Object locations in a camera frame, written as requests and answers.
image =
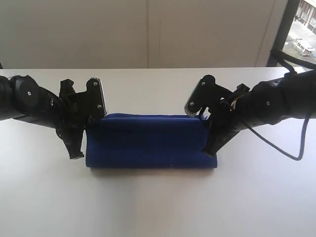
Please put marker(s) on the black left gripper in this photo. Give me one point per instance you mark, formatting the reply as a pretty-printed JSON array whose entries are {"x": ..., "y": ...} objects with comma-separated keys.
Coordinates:
[{"x": 74, "y": 122}]

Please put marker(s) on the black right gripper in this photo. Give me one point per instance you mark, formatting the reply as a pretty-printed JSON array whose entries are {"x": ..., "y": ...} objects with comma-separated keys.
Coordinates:
[{"x": 221, "y": 131}]

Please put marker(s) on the blue microfiber towel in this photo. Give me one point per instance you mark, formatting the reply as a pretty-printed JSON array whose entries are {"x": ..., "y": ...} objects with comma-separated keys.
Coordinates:
[{"x": 148, "y": 141}]

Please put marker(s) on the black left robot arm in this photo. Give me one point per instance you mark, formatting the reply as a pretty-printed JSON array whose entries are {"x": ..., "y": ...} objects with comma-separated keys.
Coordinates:
[{"x": 21, "y": 98}]

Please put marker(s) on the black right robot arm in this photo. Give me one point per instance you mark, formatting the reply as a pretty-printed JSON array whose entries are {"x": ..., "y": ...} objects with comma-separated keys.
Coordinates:
[{"x": 268, "y": 102}]

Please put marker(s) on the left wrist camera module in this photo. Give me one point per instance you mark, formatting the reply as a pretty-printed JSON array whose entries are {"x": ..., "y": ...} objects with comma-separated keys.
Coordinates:
[{"x": 91, "y": 103}]

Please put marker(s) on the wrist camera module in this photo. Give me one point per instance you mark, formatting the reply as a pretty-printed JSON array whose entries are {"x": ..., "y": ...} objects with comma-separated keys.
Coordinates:
[
  {"x": 91, "y": 103},
  {"x": 206, "y": 94}
]

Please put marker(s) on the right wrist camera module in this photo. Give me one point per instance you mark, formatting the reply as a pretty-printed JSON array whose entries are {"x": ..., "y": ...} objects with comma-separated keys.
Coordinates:
[{"x": 206, "y": 94}]

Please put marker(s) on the dark window frame post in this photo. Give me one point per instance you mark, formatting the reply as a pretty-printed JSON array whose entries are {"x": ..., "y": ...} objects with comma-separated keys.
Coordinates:
[{"x": 279, "y": 23}]

